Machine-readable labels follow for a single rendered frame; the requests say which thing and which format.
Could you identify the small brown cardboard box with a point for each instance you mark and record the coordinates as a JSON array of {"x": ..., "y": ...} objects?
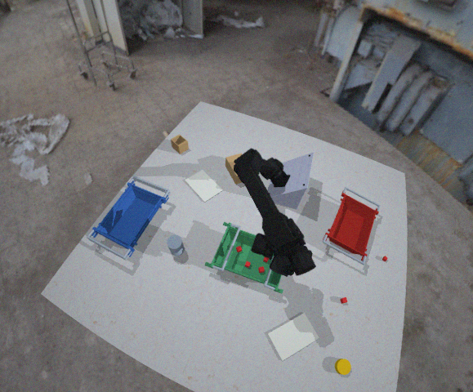
[{"x": 179, "y": 143}]

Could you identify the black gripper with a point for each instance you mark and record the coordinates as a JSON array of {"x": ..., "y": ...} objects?
[{"x": 261, "y": 247}]

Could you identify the green plastic tray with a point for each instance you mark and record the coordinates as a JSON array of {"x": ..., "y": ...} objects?
[{"x": 237, "y": 260}]

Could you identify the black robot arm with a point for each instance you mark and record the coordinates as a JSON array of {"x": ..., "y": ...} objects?
[{"x": 279, "y": 231}]

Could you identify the tan rectangular block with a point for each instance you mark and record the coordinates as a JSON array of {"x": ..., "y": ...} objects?
[{"x": 229, "y": 163}]

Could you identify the yellow cylinder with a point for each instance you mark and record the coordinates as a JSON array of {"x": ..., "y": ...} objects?
[{"x": 342, "y": 366}]

